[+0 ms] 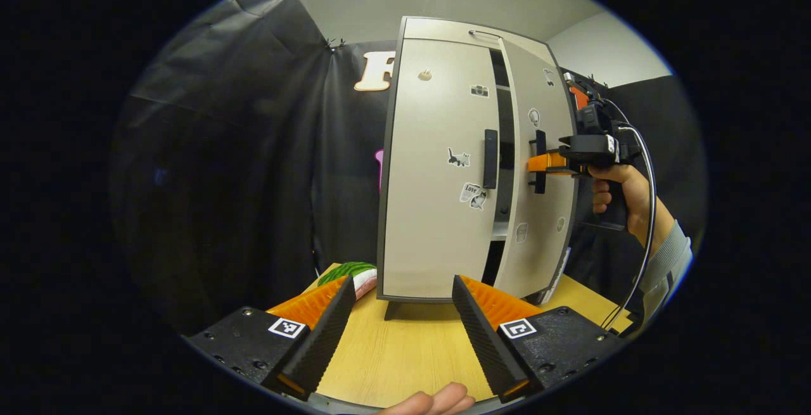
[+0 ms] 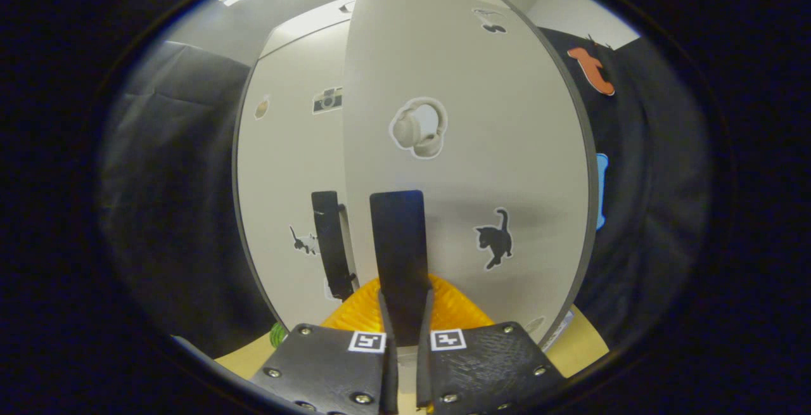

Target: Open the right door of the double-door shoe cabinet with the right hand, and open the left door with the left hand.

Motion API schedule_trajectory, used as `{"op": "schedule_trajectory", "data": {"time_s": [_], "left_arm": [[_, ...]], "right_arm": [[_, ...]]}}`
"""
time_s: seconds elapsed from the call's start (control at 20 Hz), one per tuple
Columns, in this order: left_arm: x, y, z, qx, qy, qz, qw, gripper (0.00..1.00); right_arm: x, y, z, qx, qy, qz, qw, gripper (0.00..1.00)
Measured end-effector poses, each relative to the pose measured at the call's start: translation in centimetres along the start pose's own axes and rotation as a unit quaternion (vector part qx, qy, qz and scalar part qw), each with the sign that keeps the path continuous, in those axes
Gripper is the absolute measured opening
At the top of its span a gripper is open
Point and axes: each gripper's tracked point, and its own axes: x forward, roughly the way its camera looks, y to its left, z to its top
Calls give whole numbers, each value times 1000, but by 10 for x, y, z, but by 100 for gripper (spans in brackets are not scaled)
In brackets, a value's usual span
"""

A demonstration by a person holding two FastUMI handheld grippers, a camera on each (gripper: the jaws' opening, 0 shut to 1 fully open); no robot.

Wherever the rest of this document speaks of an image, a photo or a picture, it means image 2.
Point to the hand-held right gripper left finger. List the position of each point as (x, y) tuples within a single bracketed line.
[(389, 370)]

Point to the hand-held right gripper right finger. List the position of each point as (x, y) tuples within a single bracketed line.
[(423, 370)]

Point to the cabinet door with camera sticker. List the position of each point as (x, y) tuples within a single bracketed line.
[(285, 180)]

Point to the cabinet door with headphones sticker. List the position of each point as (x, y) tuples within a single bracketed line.
[(507, 149)]

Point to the white double-door shoe cabinet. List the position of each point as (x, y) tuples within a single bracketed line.
[(298, 31)]

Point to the small green object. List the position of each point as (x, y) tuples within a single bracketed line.
[(277, 335)]

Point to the black binder clip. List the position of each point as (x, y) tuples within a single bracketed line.
[(597, 42)]

